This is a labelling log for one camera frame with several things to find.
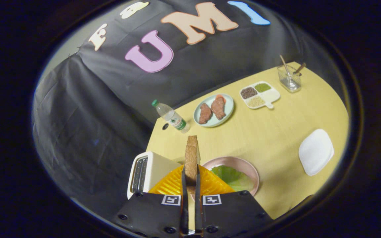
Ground pink round plate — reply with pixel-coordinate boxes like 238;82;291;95
190;156;260;202

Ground pale green plate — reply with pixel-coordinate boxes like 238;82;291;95
193;94;234;128

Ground short wooden utensil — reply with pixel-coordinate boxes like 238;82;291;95
293;62;307;75

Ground small brown meat piece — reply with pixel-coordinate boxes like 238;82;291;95
199;103;212;124

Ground white divided dish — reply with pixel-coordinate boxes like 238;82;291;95
239;81;281;110

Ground white toaster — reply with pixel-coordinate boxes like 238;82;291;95
127;151;182;200

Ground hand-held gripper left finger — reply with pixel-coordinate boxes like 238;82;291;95
114;164;189;238

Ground dark brown beans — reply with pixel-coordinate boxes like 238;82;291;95
240;87;258;99

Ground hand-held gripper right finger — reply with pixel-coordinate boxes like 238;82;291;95
194;164;274;238

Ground brown-crust bread slice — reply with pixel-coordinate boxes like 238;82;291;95
185;135;201;199

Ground black backdrop cloth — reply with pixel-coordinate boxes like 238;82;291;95
32;0;343;218

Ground pale beans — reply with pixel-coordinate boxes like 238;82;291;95
246;96;265;108

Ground large brown meat piece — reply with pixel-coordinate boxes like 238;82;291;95
211;95;227;120

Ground clear glass utensil holder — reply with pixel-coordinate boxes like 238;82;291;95
277;64;302;93

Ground straight wooden utensil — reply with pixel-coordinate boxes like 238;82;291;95
279;55;291;76

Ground white square plate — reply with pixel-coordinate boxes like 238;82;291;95
298;129;335;176

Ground clear plastic water bottle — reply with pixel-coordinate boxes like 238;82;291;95
151;99;190;134

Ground green lettuce leaf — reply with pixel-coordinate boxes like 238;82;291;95
210;165;255;192

